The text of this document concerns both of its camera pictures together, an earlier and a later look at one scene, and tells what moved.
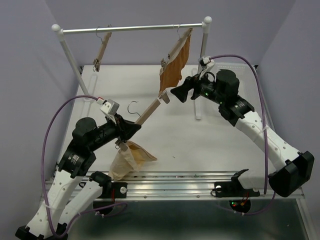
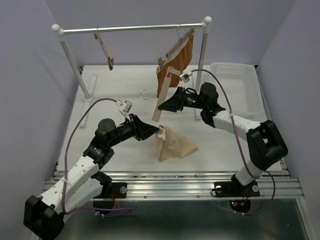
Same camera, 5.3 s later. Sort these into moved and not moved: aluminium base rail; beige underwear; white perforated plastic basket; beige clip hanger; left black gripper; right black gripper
Moved: beige underwear; right black gripper; left black gripper; beige clip hanger
Not moved: white perforated plastic basket; aluminium base rail
